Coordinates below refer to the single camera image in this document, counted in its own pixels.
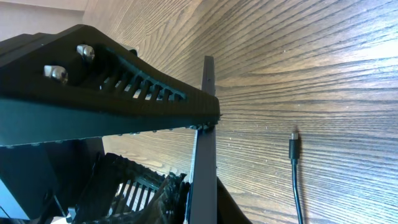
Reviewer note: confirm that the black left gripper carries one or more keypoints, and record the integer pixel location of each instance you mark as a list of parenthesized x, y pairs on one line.
[(81, 84)]

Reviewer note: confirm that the blue screen Galaxy smartphone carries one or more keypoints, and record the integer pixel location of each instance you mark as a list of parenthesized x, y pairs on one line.
[(202, 198)]

